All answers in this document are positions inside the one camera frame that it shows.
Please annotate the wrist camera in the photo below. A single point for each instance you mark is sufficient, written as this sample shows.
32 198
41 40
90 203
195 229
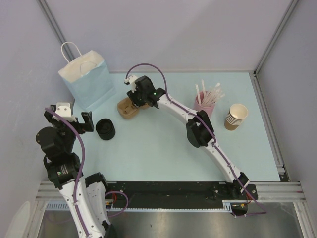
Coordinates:
131 81
64 110

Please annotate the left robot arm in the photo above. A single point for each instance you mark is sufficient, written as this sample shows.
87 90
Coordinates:
85 197

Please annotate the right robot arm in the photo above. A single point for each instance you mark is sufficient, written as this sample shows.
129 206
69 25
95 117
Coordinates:
198 126

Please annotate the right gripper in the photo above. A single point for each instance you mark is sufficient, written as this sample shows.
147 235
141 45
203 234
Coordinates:
133 97

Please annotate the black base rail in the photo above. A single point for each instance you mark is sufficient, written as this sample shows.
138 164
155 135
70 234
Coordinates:
180 194

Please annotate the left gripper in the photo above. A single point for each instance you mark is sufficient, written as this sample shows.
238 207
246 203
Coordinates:
86 116

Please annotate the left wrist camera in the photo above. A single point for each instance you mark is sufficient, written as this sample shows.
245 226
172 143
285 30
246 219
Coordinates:
64 110

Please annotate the stack of paper cups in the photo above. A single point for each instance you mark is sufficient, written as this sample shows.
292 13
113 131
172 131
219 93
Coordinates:
235 116

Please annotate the stacked brown pulp carriers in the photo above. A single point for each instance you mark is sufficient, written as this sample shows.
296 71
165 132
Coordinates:
127 110

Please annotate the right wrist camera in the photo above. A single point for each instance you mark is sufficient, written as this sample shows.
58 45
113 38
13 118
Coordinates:
131 81

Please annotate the light blue paper bag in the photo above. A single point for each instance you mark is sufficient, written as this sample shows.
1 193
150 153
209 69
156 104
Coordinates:
88 79

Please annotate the stack of black lids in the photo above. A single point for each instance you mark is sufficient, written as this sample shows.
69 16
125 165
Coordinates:
105 129

